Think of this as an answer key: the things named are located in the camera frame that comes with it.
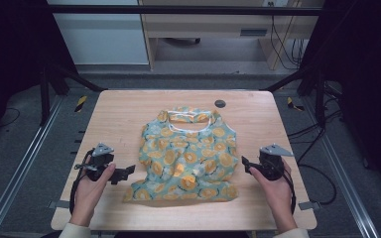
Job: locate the light wooden desk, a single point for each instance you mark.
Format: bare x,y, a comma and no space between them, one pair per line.
211,23

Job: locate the person's right hand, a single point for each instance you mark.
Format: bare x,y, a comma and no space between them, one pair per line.
278,195

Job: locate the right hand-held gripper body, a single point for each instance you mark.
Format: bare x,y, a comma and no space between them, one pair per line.
271,165

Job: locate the yellow and black tape strip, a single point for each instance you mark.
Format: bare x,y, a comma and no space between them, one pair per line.
81,103
292,104

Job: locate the aluminium rail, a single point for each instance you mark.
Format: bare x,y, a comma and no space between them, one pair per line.
344,172
20,165

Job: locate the teal bag with orange print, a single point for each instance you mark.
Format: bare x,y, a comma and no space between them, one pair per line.
185,155

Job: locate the black metal stand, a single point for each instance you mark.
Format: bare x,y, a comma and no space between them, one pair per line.
44,95
319,99

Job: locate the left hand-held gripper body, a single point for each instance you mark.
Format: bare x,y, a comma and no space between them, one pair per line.
97,163

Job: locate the grey table bracket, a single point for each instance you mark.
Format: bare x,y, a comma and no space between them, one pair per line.
309,205
59,204

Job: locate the grey round table grommet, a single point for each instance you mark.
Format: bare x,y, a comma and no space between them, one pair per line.
220,103

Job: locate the black horizontal frame bar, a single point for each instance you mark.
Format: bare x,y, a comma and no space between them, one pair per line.
178,10

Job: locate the person's left hand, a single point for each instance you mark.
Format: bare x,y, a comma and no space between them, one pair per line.
87,198

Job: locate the white cabinet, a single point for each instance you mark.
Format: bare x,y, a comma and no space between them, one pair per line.
102,36

